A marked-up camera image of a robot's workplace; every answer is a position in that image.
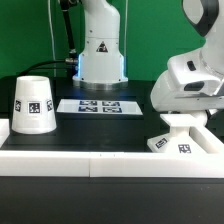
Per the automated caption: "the white front fence wall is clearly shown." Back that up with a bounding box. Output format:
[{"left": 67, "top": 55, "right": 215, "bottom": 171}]
[{"left": 0, "top": 150, "right": 224, "bottom": 178}]

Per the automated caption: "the black cable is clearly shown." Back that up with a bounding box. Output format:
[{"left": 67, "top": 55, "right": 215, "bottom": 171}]
[{"left": 18, "top": 0, "right": 81, "bottom": 77}]

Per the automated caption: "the white marker sheet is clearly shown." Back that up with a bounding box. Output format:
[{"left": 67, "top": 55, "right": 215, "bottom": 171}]
[{"left": 57, "top": 99, "right": 142, "bottom": 115}]

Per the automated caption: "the white lamp shade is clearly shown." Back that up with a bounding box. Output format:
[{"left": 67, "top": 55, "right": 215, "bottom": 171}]
[{"left": 12, "top": 76, "right": 56, "bottom": 134}]

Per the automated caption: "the white thin cable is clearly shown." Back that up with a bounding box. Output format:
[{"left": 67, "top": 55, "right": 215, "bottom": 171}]
[{"left": 47, "top": 0, "right": 58, "bottom": 77}]

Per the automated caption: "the white right fence wall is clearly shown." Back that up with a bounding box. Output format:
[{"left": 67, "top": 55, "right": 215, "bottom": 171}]
[{"left": 190, "top": 126, "right": 224, "bottom": 154}]

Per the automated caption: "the white lamp base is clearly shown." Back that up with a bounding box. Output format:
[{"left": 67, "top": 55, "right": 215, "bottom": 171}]
[{"left": 147, "top": 114, "right": 205, "bottom": 155}]

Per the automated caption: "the white fence wall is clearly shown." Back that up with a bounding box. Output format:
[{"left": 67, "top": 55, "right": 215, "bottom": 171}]
[
  {"left": 190, "top": 126, "right": 224, "bottom": 154},
  {"left": 0, "top": 150, "right": 224, "bottom": 178},
  {"left": 0, "top": 119, "right": 9, "bottom": 147}
]

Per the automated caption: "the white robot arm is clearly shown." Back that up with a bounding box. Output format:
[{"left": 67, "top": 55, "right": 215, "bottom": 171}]
[{"left": 73, "top": 0, "right": 224, "bottom": 116}]

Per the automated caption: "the white left fence wall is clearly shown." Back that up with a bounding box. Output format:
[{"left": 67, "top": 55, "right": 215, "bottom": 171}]
[{"left": 0, "top": 119, "right": 9, "bottom": 147}]

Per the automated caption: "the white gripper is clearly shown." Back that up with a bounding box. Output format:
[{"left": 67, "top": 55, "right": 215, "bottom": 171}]
[{"left": 149, "top": 46, "right": 224, "bottom": 126}]

